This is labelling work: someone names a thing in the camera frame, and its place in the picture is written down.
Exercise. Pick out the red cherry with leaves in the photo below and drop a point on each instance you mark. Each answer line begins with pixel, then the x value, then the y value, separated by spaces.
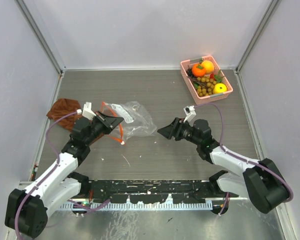
pixel 218 77

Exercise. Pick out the orange persimmon toy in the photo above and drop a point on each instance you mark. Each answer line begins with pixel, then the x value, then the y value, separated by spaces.
pixel 198 70

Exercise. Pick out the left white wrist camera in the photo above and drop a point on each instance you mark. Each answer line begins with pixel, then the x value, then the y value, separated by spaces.
pixel 87 111

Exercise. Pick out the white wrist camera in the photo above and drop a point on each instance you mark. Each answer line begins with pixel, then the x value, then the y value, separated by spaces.
pixel 87 111
pixel 190 113

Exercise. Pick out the clear orange-zip bag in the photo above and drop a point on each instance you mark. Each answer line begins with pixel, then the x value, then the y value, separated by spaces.
pixel 137 121

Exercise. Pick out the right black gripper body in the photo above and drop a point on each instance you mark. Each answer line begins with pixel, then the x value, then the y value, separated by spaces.
pixel 184 131

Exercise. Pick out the slotted cable duct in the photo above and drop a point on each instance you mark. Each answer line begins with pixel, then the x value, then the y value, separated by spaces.
pixel 166 206

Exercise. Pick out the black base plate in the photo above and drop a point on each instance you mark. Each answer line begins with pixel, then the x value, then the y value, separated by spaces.
pixel 154 191

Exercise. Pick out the dark grape bunch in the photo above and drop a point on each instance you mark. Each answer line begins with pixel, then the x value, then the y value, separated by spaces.
pixel 189 73

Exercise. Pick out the brown cloth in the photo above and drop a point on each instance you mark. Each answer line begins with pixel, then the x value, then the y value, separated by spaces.
pixel 63 107

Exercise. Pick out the orange peach toy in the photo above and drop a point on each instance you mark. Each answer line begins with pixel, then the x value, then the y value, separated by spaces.
pixel 208 66

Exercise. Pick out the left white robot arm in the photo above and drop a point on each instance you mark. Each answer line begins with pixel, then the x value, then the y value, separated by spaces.
pixel 29 210

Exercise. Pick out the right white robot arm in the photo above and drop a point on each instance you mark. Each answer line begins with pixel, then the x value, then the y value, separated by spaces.
pixel 260 181

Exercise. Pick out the yellow lemon toy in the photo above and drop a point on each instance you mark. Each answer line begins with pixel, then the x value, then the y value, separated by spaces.
pixel 219 88

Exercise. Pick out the brown longan bunch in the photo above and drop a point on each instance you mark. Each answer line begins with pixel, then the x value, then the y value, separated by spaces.
pixel 204 86

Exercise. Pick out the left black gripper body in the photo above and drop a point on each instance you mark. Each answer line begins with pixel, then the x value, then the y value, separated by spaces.
pixel 98 127

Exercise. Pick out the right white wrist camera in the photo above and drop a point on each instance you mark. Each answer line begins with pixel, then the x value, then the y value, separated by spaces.
pixel 190 113

